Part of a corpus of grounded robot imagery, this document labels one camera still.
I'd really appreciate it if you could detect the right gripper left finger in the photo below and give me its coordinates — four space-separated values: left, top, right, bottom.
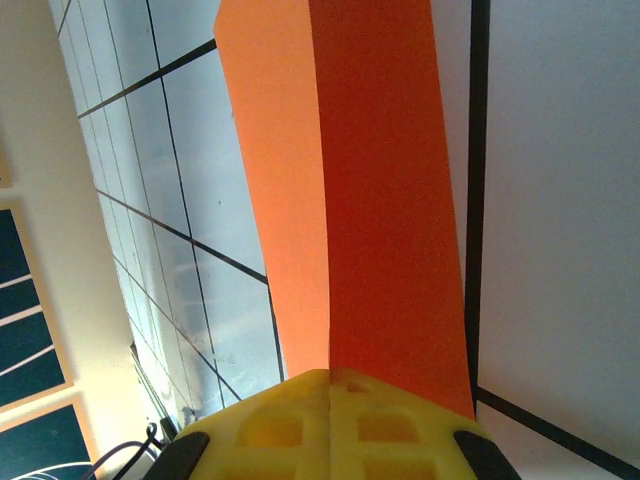
159 368 332 480

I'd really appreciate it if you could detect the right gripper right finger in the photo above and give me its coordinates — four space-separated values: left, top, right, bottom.
329 367 524 480

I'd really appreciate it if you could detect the orange paper sheet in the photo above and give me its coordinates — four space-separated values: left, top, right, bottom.
213 0 476 421

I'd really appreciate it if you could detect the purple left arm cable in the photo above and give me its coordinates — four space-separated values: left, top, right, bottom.
92 423 169 480

